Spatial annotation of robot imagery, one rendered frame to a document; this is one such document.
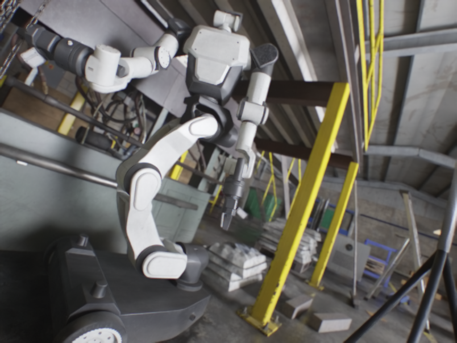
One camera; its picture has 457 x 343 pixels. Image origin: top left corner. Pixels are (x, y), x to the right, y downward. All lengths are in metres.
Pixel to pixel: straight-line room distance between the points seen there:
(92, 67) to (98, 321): 0.69
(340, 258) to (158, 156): 4.28
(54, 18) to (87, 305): 1.20
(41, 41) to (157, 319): 0.94
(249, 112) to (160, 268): 0.75
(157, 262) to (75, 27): 1.17
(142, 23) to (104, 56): 0.90
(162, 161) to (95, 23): 0.85
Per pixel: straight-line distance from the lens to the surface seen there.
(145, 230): 0.94
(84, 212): 1.45
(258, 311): 1.56
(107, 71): 0.70
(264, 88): 1.03
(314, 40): 2.03
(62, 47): 0.75
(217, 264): 1.89
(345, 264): 4.77
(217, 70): 0.97
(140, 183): 0.81
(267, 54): 1.07
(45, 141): 1.29
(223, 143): 1.06
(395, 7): 6.15
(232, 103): 2.12
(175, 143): 0.89
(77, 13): 1.41
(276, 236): 3.64
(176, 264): 1.03
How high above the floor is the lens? 0.66
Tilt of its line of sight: 8 degrees up
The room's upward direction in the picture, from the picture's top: 22 degrees clockwise
